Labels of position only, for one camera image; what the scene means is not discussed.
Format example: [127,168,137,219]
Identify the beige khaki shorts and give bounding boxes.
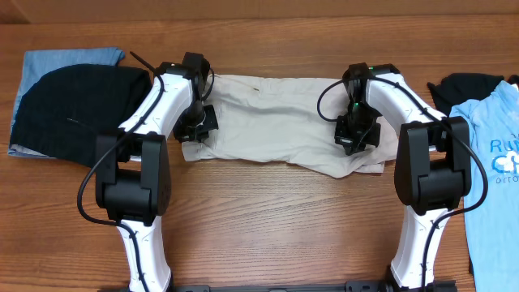
[182,75,397,178]

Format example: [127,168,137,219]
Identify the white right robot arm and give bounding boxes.
[335,63,471,291]

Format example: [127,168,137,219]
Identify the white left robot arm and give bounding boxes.
[94,52,218,291]

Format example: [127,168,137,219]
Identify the black garment under t-shirt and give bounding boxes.
[427,73,518,116]

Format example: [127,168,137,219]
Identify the black folded garment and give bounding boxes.
[10,64,152,167]

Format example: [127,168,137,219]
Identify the light blue folded denim garment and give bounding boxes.
[10,47,126,135]

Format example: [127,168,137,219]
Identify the light blue printed t-shirt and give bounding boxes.
[450,81,518,292]

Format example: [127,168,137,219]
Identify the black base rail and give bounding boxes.
[99,278,459,292]

